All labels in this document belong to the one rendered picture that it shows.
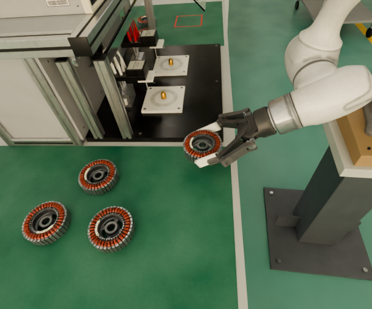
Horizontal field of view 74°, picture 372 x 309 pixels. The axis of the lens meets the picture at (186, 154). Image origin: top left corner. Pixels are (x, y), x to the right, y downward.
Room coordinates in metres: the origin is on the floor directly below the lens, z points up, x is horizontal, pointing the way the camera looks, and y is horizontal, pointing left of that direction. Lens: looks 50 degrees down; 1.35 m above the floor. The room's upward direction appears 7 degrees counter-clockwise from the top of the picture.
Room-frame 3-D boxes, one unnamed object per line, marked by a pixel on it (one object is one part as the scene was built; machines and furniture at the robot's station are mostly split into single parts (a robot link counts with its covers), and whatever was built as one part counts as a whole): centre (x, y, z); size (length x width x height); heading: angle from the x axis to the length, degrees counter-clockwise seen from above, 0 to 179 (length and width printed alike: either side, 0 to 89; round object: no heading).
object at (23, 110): (0.64, 0.49, 0.91); 0.28 x 0.03 x 0.32; 81
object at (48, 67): (0.94, 0.29, 0.92); 0.66 x 0.01 x 0.30; 171
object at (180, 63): (1.02, 0.02, 0.78); 0.15 x 0.15 x 0.01; 81
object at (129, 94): (0.80, 0.20, 0.80); 0.08 x 0.05 x 0.06; 171
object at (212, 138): (0.48, -0.05, 0.82); 0.11 x 0.11 x 0.04
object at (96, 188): (0.45, 0.26, 0.77); 0.11 x 0.11 x 0.04
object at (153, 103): (0.78, 0.06, 0.78); 0.15 x 0.15 x 0.01; 81
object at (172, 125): (0.90, 0.05, 0.76); 0.64 x 0.47 x 0.02; 171
